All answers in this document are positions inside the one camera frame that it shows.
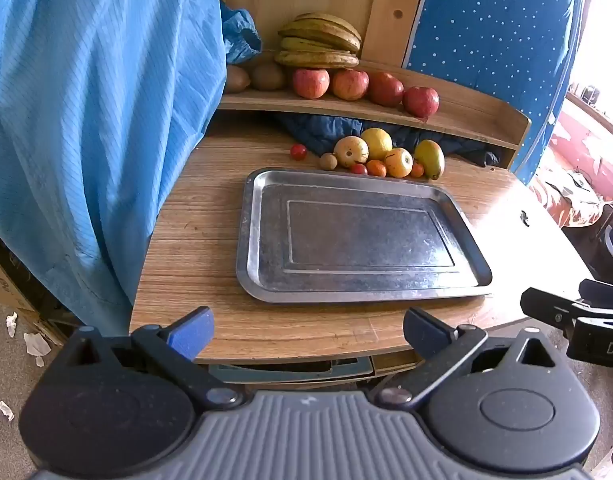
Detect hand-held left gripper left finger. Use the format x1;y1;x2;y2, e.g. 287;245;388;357
51;306;244;408

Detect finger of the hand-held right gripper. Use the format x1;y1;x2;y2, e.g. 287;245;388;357
520;287;587;340

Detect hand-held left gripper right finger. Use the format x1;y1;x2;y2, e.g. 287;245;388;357
373;306;569;411

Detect metal tray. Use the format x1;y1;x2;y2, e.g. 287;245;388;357
235;167;493;304

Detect yellow and red apple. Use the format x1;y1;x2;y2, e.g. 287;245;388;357
383;147;414;179

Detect yellow green mango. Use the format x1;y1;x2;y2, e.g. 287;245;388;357
413;139;446;181

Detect large yellow citrus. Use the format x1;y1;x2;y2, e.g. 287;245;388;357
360;127;393;161

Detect pink bedding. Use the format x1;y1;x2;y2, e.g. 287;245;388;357
529;105;613;231

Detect wooden shelf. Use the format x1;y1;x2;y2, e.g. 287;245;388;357
219;50;532;168

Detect dark blue quilted jacket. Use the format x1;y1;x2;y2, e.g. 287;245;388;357
281;114;502;167

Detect light blue garment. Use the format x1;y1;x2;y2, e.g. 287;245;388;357
0;0;263;337

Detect brown kiwi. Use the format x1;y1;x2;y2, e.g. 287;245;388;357
250;61;287;92
225;64;252;94

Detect blue white-dotted board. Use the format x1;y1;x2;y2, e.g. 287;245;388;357
403;0;589;186

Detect crumpled blue cloth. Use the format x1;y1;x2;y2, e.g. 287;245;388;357
219;2;263;66

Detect bunch of bananas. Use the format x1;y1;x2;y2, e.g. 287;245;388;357
274;11;363;70

